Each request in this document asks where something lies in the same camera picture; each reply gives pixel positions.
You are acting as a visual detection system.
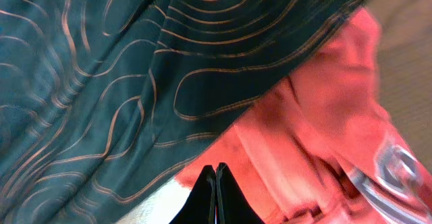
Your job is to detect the red shirt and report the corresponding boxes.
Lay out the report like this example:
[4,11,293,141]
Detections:
[176,8,431,223]

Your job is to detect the black orange patterned jersey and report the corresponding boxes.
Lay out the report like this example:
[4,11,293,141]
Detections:
[1,0,364,223]

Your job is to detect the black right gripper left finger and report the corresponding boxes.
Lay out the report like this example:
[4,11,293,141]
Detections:
[169,165,216,224]

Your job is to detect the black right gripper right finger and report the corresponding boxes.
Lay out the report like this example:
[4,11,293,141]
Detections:
[216,163,264,224]

